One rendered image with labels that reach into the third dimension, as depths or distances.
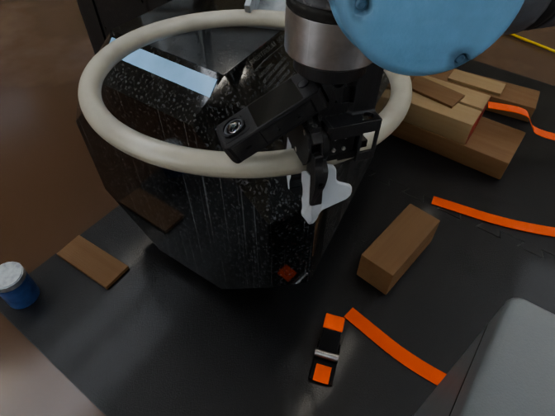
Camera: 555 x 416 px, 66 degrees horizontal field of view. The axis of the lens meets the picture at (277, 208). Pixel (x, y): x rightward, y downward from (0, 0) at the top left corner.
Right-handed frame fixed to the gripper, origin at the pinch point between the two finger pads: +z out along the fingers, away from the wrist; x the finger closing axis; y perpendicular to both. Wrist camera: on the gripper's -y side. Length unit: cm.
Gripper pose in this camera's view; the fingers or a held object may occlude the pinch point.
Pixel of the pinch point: (298, 203)
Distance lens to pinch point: 55.2
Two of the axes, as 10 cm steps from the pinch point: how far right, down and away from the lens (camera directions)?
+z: -0.2, 6.9, 7.3
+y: 9.5, -2.2, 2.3
